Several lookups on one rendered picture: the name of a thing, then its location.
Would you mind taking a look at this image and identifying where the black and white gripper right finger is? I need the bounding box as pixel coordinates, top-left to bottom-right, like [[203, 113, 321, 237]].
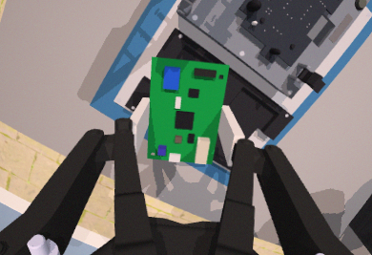
[[214, 105, 354, 255]]

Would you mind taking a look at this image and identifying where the green circuit board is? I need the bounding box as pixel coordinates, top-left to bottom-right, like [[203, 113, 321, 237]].
[[147, 57, 230, 164]]

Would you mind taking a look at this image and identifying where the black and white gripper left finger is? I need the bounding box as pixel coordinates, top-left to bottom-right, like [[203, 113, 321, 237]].
[[0, 97, 157, 255]]

